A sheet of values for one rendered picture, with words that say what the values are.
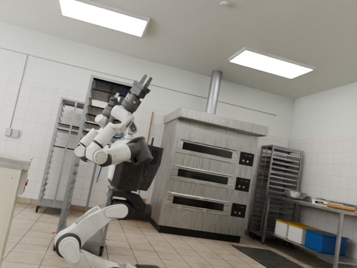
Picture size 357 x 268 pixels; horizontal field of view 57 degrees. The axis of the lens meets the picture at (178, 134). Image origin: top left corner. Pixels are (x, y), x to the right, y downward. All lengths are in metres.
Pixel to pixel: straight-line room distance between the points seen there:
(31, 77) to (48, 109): 0.62
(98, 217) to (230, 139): 3.93
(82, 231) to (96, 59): 4.71
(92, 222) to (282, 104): 5.91
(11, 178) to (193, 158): 3.80
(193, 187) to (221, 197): 0.52
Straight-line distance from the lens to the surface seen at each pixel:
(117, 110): 1.82
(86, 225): 2.09
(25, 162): 2.02
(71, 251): 2.06
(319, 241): 5.32
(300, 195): 6.03
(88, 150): 1.78
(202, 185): 5.49
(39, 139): 6.25
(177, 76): 6.59
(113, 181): 2.05
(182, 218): 5.46
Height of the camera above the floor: 0.98
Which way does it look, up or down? 7 degrees up
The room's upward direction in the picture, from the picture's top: 10 degrees clockwise
